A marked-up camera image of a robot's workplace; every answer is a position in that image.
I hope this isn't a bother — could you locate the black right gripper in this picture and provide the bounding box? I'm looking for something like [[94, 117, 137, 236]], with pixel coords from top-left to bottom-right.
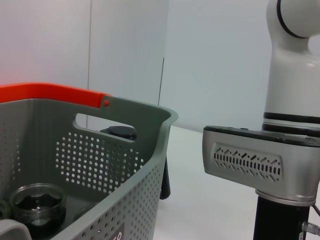
[[252, 195, 311, 240]]

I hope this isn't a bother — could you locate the glass teapot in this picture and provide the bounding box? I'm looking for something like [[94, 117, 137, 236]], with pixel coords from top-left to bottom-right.
[[11, 189, 68, 240], [0, 199, 11, 221]]

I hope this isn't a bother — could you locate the grey perforated plastic storage basket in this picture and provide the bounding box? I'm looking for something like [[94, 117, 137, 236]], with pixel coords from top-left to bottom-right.
[[0, 96, 180, 240]]

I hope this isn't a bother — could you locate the right gripper cable with connectors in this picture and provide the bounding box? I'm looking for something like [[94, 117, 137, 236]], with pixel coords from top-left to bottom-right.
[[299, 204, 320, 236]]

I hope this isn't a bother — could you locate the glass kettle with black handle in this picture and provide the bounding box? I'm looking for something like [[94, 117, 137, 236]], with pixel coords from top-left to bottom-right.
[[99, 125, 173, 201]]

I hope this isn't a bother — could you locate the orange basket carry handle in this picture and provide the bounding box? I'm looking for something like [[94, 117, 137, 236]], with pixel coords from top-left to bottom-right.
[[0, 82, 113, 110]]

